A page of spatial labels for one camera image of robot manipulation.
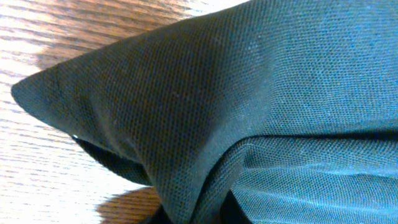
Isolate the black t-shirt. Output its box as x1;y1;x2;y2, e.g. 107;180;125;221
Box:
11;0;397;224

